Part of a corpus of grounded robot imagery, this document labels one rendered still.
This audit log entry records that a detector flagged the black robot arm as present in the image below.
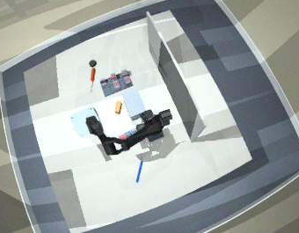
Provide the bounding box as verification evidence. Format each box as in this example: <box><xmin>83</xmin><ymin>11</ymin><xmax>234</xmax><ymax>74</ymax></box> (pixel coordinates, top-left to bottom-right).
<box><xmin>85</xmin><ymin>109</ymin><xmax>173</xmax><ymax>156</ymax></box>

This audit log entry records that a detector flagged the black short cylinder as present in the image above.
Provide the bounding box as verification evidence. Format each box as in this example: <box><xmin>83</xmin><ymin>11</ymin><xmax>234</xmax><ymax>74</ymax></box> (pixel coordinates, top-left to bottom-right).
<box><xmin>89</xmin><ymin>60</ymin><xmax>96</xmax><ymax>68</ymax></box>

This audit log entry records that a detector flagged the tan cardboard box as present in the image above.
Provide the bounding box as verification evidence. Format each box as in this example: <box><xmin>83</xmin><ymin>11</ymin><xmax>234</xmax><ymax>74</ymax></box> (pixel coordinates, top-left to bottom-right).
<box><xmin>115</xmin><ymin>100</ymin><xmax>122</xmax><ymax>114</ymax></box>

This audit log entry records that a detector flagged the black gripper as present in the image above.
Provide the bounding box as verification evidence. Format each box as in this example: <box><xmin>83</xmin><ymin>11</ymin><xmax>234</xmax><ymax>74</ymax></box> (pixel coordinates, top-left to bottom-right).
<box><xmin>136</xmin><ymin>120</ymin><xmax>171</xmax><ymax>131</ymax></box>

